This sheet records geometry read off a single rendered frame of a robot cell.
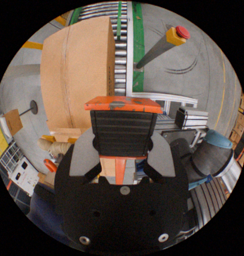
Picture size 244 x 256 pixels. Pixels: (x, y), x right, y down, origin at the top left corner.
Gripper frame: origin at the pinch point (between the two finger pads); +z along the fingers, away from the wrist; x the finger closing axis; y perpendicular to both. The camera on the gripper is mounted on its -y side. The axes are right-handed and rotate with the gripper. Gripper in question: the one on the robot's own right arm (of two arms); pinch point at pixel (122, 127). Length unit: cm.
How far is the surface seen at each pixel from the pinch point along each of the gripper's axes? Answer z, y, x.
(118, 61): 64, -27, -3
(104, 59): 23.9, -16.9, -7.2
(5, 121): 22, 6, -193
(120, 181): -1.3, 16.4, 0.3
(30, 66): 60, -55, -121
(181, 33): 15.2, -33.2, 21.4
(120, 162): -1.3, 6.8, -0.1
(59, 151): 3.9, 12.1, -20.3
